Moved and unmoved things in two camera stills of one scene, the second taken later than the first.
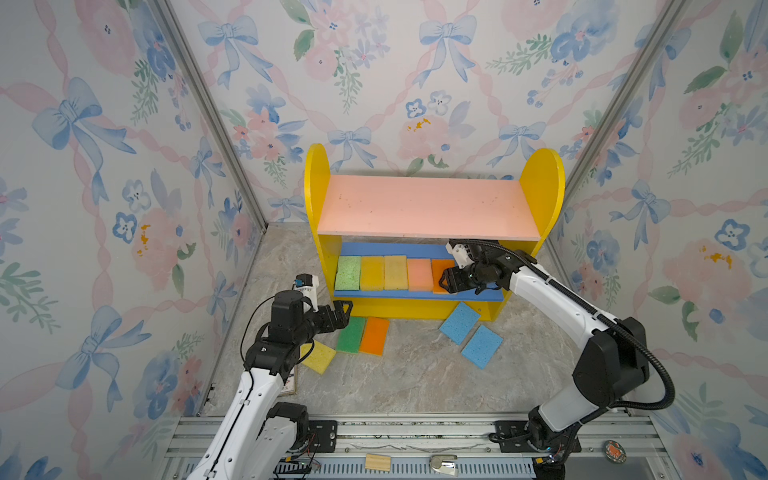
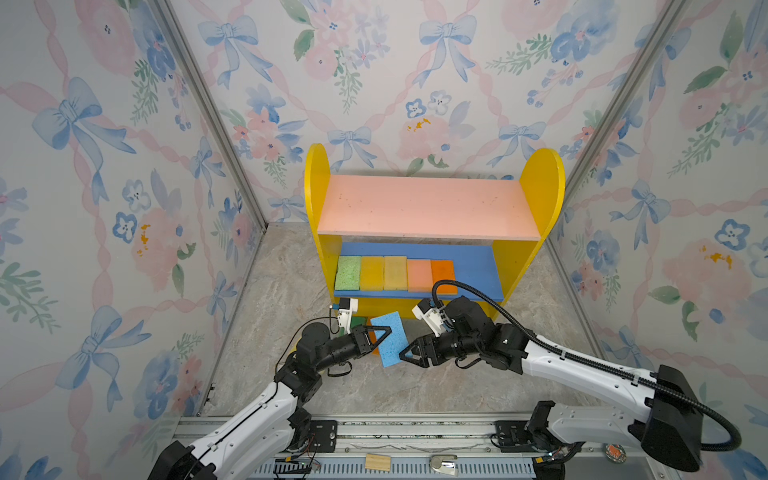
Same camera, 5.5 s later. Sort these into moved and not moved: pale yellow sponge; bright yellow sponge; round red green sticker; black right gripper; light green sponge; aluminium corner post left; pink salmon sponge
Moved: black right gripper
Not moved: pink salmon sponge; bright yellow sponge; round red green sticker; pale yellow sponge; light green sponge; aluminium corner post left
